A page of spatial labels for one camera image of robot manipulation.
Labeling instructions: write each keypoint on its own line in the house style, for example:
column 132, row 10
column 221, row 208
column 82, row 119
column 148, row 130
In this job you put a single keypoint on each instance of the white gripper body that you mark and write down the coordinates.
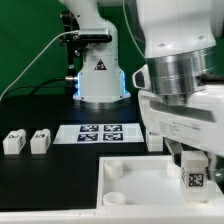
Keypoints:
column 200, row 123

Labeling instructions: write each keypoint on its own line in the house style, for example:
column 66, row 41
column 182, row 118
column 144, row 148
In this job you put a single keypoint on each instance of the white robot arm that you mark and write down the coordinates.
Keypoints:
column 179, row 96

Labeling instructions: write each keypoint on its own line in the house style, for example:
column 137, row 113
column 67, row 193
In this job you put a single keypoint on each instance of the white square tabletop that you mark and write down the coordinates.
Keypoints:
column 150, row 181

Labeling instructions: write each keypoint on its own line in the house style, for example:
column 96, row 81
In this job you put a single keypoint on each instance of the white obstacle fence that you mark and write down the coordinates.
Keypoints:
column 119, row 215

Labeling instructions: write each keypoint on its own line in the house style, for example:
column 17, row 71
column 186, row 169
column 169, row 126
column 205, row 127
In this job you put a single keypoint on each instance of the white sheet with tags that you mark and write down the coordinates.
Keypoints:
column 99, row 133

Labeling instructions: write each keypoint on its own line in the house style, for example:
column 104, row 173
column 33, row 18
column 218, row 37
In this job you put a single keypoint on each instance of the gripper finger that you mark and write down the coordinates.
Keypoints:
column 175, row 149
column 215, row 174

